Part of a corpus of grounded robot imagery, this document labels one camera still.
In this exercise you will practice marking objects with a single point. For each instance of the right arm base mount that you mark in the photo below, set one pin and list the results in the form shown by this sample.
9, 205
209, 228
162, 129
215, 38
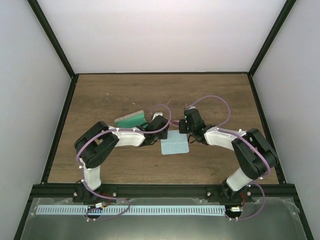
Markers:
224, 195

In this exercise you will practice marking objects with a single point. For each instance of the clear plastic sheet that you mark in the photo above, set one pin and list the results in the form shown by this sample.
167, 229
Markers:
272, 218

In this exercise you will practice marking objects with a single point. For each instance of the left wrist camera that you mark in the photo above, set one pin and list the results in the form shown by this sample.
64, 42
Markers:
156, 117

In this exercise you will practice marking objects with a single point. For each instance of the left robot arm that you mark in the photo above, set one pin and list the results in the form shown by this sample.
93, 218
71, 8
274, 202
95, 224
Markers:
93, 147

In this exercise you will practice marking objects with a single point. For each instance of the grey glasses case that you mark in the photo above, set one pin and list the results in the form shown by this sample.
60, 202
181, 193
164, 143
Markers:
131, 120

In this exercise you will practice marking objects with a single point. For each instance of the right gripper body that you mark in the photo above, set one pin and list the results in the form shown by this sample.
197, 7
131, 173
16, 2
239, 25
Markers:
183, 130

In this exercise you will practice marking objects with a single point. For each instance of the light blue slotted cable duct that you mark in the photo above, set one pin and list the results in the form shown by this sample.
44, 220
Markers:
134, 210

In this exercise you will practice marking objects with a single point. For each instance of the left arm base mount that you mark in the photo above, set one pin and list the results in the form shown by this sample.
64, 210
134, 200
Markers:
82, 195

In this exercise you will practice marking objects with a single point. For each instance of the light blue cleaning cloth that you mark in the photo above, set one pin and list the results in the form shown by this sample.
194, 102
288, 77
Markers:
176, 143

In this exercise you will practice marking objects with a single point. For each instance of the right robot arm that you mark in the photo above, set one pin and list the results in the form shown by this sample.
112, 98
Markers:
254, 153

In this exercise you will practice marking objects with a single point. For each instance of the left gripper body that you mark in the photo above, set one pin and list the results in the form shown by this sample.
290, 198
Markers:
163, 136

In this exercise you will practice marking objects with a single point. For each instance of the pink sunglasses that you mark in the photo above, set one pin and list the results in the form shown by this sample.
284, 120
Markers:
174, 122

